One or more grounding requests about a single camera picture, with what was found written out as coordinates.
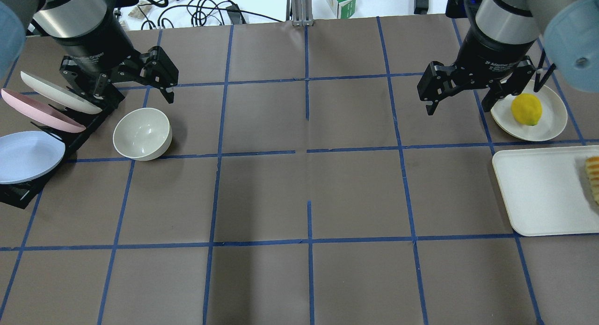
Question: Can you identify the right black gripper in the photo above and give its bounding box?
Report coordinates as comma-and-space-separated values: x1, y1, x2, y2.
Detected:
417, 33, 536, 116

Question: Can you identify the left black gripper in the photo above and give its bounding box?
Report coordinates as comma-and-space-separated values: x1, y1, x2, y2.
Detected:
59, 29, 179, 111

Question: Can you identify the white ceramic bowl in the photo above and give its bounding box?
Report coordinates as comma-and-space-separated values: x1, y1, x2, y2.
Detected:
112, 108, 173, 161

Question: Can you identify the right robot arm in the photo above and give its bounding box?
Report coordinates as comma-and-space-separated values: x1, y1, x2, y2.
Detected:
417, 0, 599, 116

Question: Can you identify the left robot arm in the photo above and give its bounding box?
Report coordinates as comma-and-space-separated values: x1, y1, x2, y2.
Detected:
1, 0, 178, 108

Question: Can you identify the yellow lemon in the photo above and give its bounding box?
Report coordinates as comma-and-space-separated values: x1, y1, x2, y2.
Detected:
511, 93, 543, 126

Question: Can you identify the white plate in rack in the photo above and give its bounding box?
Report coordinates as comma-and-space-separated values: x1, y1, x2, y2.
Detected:
21, 71, 102, 115

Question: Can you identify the cream round plate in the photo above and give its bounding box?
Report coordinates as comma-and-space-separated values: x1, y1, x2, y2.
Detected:
491, 80, 568, 142

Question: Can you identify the pink plate in rack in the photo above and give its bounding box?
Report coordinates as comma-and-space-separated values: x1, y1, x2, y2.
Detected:
1, 88, 86, 133

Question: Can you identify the black device on table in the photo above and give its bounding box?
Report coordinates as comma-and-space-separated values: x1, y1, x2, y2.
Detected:
413, 0, 430, 14

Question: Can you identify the light blue plate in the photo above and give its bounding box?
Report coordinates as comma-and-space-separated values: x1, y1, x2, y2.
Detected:
0, 131, 66, 185

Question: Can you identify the white rectangular tray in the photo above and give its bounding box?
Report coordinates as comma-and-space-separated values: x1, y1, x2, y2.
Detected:
492, 146, 599, 236

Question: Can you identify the grilled bread piece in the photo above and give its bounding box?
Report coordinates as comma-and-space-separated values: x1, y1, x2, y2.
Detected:
584, 155, 599, 204

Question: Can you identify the green white box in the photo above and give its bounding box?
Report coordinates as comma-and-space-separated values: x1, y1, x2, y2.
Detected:
325, 0, 357, 20

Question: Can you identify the black dish rack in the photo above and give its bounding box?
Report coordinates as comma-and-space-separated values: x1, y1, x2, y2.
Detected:
0, 105, 114, 209

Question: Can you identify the black cable bundle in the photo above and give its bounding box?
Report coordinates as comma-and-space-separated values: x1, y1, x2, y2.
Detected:
136, 0, 284, 30

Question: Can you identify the aluminium frame post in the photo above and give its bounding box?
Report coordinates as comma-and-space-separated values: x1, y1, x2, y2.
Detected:
286, 0, 314, 27

